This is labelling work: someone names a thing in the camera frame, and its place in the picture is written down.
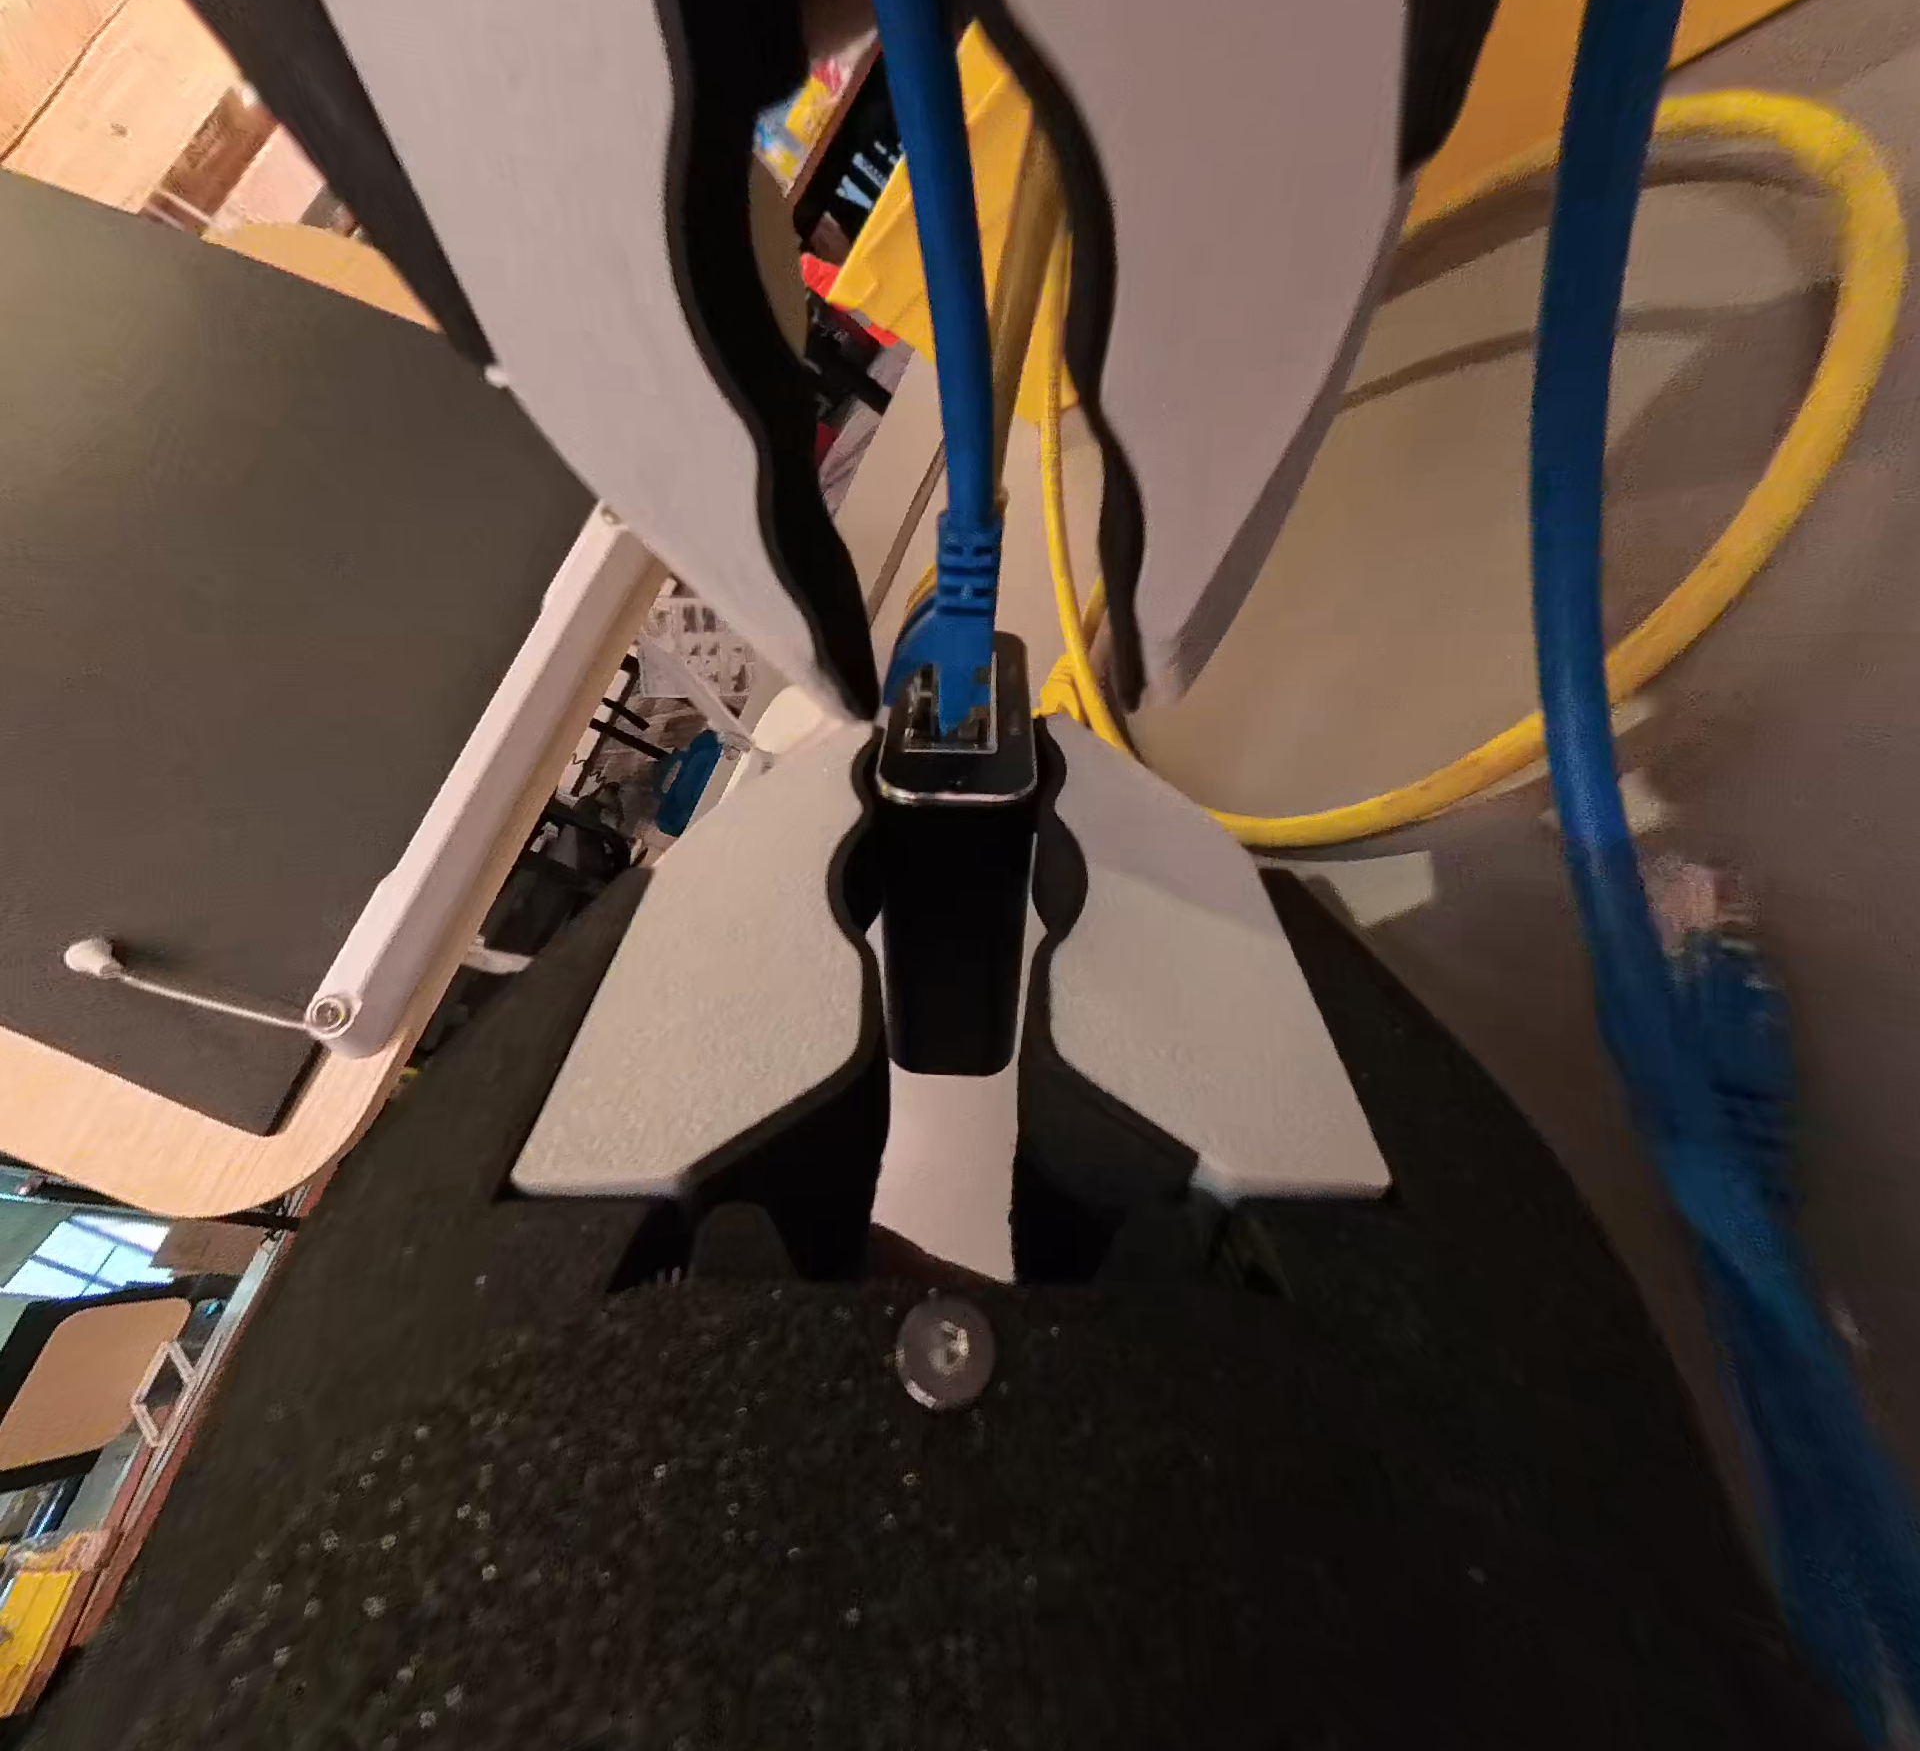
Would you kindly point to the white panel bracket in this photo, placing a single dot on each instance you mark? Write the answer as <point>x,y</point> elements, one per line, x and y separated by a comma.
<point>495,763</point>

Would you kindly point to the blue plastic container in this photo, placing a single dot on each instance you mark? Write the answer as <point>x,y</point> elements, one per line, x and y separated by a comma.
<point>692,776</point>

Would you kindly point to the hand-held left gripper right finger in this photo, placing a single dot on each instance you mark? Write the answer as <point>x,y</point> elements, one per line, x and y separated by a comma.
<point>1202,1032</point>

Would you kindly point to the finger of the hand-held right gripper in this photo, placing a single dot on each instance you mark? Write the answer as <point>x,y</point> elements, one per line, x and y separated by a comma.
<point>1246,130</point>
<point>526,130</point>

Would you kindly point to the black panel with wooden rim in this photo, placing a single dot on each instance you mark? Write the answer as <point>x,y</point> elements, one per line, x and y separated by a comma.
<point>226,581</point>

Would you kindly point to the black ethernet port adapter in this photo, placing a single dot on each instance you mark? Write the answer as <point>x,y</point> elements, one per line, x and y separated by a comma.
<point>961,912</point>

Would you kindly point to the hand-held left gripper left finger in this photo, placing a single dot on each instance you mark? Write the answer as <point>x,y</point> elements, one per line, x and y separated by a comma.
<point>707,1016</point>

